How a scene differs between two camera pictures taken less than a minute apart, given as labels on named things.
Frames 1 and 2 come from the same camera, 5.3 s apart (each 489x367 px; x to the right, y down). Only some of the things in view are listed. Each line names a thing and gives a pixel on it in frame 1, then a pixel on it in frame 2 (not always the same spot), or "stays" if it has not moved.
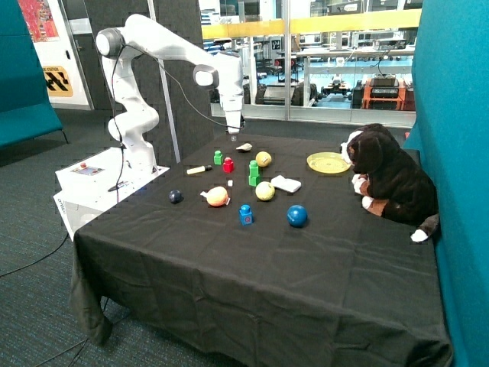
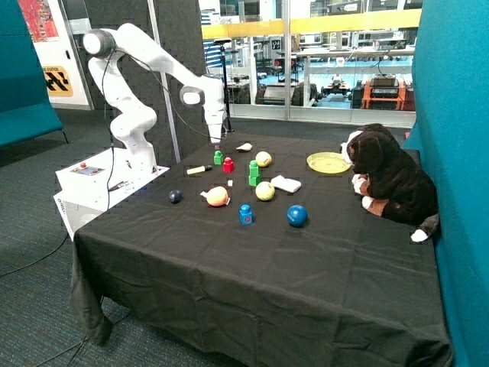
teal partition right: [450, 128] stays
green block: [254, 170] stays
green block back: [218, 157] stays
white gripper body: [233, 105] to [214, 116]
